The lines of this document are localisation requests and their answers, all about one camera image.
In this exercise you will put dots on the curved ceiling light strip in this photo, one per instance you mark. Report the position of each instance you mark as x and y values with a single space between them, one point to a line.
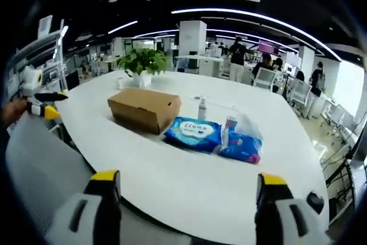
218 10

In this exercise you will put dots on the white metal shelf rack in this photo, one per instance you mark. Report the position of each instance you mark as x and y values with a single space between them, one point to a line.
60 55

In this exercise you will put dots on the purple wall screen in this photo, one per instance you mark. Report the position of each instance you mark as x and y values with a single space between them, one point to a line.
269 47

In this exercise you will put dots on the cluster of white desk chairs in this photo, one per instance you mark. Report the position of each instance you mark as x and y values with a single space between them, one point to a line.
301 93

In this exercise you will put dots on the brown cardboard shoe box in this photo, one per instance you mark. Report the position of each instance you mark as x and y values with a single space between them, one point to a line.
140 107

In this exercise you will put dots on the small white cup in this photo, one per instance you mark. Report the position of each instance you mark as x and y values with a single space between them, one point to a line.
120 83

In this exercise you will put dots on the white spray bottle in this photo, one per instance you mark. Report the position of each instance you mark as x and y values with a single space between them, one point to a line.
202 110

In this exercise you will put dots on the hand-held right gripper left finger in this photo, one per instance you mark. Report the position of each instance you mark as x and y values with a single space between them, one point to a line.
104 207

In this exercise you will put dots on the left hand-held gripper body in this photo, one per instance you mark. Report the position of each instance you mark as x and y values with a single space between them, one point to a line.
31 77

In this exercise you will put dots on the blue soft tissue pack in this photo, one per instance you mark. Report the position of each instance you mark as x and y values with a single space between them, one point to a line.
243 147

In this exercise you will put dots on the blue wet wipes pack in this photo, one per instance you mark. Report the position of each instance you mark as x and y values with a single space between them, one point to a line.
192 134

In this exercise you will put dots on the black computer mouse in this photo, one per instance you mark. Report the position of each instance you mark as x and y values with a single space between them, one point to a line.
315 201

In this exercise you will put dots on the person's left hand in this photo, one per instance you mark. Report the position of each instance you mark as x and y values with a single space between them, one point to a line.
13 111

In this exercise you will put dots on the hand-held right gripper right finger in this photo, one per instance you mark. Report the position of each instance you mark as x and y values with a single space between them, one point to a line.
269 207

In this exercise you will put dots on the green potted plant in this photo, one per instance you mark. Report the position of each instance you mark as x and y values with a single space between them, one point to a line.
143 61

